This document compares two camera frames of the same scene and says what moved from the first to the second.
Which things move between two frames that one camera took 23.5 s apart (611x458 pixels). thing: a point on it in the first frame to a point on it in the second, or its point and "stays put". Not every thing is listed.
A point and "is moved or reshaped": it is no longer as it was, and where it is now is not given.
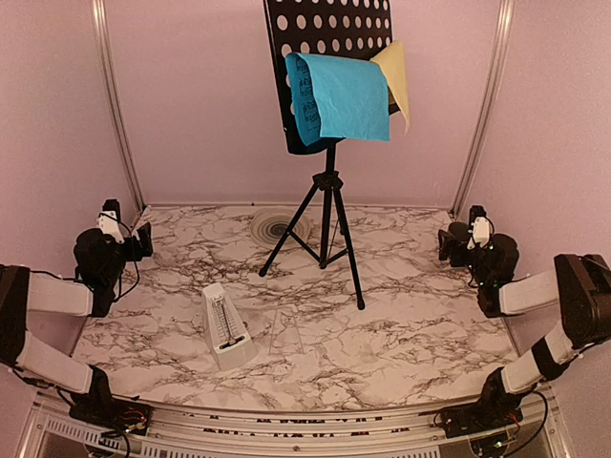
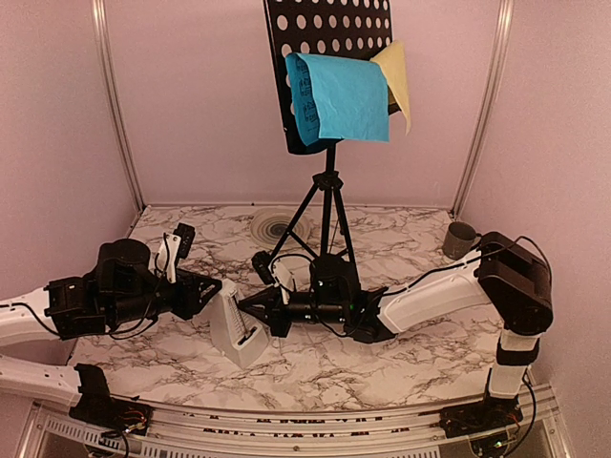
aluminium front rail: [52, 429] stays put
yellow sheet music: [392, 60] stays put
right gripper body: [458, 244] to [282, 324]
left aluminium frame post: [99, 9] stays put
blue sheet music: [337, 96] stays put
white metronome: [228, 335] is moved or reshaped
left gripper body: [137, 254] to [185, 306]
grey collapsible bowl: [269, 225] stays put
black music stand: [320, 28] stays put
